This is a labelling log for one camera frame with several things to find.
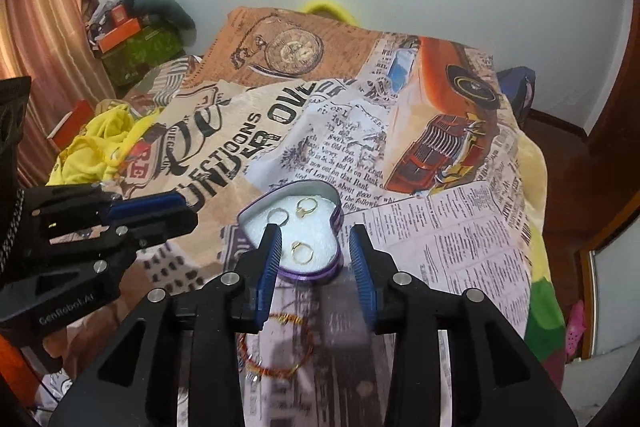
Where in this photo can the purple heart-shaped jewelry tin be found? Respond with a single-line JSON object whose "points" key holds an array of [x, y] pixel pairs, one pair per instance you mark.
{"points": [[309, 214]]}

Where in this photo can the pink slipper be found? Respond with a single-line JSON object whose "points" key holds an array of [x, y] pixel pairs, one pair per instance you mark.
{"points": [[575, 328]]}

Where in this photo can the orange box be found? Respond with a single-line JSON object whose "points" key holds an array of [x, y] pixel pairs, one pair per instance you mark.
{"points": [[119, 34]]}

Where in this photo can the brown wooden door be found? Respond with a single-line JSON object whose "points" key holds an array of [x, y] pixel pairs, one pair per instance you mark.
{"points": [[601, 174]]}

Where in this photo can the dark blue bag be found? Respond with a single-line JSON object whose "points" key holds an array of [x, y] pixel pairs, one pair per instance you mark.
{"points": [[518, 85]]}

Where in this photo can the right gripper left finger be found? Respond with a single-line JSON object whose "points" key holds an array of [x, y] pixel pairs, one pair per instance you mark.
{"points": [[135, 380]]}

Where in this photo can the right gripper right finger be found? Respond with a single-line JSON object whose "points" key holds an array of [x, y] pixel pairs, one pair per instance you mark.
{"points": [[446, 344]]}

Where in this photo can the yellow chair back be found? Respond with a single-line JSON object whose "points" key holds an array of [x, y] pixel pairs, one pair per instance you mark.
{"points": [[329, 9]]}

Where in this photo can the yellow cartoon blanket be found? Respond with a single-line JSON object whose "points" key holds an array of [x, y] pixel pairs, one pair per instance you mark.
{"points": [[98, 151]]}

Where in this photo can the colorful fleece blanket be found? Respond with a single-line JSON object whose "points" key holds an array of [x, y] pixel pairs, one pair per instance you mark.
{"points": [[545, 329]]}

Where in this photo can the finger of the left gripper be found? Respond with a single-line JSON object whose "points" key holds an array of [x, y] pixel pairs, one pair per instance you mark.
{"points": [[143, 231], [124, 209]]}

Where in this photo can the red box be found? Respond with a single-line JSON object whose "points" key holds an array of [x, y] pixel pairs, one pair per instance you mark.
{"points": [[71, 124]]}

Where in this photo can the striped brown curtain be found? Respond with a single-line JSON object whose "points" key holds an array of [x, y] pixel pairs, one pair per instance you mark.
{"points": [[47, 41]]}

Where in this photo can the grey pillow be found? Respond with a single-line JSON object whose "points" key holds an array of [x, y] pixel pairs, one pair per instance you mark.
{"points": [[170, 10]]}

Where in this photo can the newspaper print bed blanket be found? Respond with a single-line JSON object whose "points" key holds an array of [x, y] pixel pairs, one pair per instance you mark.
{"points": [[418, 140]]}

